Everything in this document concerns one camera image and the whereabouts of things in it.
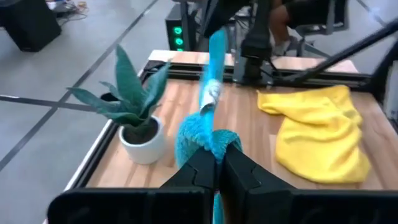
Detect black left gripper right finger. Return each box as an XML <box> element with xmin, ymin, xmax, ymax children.
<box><xmin>218</xmin><ymin>143</ymin><xmax>398</xmax><ymax>224</ymax></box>

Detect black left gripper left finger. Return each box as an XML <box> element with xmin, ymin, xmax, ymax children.
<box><xmin>47</xmin><ymin>146</ymin><xmax>218</xmax><ymax>224</ymax></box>

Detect blue microfiber towel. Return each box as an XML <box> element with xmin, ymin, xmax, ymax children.
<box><xmin>174</xmin><ymin>27</ymin><xmax>244</xmax><ymax>224</ymax></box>

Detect yellow microfiber towel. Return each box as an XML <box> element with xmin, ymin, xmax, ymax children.
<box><xmin>256</xmin><ymin>84</ymin><xmax>373</xmax><ymax>184</ymax></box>

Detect black computer tower green lights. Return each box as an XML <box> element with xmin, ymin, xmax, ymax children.
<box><xmin>164</xmin><ymin>2</ymin><xmax>198</xmax><ymax>52</ymax></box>

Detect person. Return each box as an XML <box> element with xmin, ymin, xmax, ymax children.
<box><xmin>267</xmin><ymin>0</ymin><xmax>332</xmax><ymax>57</ymax></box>

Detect white round plant pot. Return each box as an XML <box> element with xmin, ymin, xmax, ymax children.
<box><xmin>118</xmin><ymin>114</ymin><xmax>168</xmax><ymax>166</ymax></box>

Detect grey office chair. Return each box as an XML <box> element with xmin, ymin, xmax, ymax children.
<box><xmin>292</xmin><ymin>0</ymin><xmax>349</xmax><ymax>58</ymax></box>

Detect green snake plant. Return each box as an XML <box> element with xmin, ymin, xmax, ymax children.
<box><xmin>66</xmin><ymin>43</ymin><xmax>172</xmax><ymax>128</ymax></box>

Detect black box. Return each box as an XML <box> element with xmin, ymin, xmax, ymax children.
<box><xmin>0</xmin><ymin>0</ymin><xmax>62</xmax><ymax>53</ymax></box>

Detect bundle of floor cables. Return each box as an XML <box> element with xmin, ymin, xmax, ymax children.
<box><xmin>46</xmin><ymin>0</ymin><xmax>90</xmax><ymax>22</ymax></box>

